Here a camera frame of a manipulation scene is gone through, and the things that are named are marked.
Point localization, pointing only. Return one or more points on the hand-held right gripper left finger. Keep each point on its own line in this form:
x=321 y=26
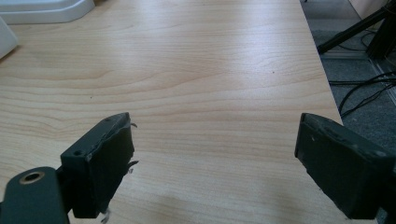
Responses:
x=99 y=168

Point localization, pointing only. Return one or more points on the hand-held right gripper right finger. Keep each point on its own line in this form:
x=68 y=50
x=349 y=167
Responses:
x=345 y=168

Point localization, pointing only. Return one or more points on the black metal stand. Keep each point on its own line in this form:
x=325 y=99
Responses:
x=361 y=26

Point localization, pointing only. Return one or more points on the white plastic object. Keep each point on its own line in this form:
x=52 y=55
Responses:
x=5 y=39

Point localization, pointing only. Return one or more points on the white plastic tray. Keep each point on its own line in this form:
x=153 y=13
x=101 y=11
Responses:
x=46 y=11

